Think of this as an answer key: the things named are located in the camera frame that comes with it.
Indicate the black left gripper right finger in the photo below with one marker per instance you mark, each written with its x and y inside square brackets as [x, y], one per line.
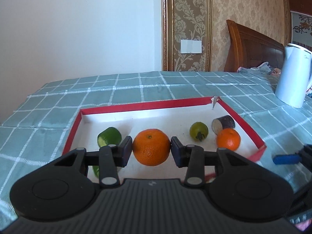
[195, 159]

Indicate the white electric kettle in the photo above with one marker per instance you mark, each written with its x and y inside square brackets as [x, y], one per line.
[295, 78]

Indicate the green cucumber piece round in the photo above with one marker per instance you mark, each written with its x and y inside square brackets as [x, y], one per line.
[110, 135]

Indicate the wooden bed headboard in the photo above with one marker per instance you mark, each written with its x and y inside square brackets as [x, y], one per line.
[249, 48]

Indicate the small orange tangerine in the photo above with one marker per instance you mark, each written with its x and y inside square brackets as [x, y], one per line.
[228, 138]

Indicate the floral pillow clothes heap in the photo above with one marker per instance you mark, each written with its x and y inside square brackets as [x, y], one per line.
[264, 69]

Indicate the large orange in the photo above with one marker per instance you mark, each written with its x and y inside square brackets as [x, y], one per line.
[151, 147]

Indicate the dark sugarcane piece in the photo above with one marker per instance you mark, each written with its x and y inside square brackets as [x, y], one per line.
[221, 123]

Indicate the green cucumber piece tapered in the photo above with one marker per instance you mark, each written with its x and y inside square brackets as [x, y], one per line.
[96, 171]

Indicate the red shallow cardboard box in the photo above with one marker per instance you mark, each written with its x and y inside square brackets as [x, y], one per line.
[173, 117]

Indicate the white wall switch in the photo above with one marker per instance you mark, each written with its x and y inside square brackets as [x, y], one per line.
[191, 47]

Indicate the teal checked bedsheet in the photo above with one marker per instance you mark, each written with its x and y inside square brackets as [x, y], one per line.
[36, 132]

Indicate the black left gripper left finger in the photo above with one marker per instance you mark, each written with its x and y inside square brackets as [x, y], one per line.
[108, 158]

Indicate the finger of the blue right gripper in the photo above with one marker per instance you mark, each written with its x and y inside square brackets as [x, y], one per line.
[287, 159]

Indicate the golden decorative wall frame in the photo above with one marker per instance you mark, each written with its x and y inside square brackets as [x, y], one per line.
[186, 20]

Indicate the small green persimmon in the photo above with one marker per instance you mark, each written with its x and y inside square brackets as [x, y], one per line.
[198, 131]

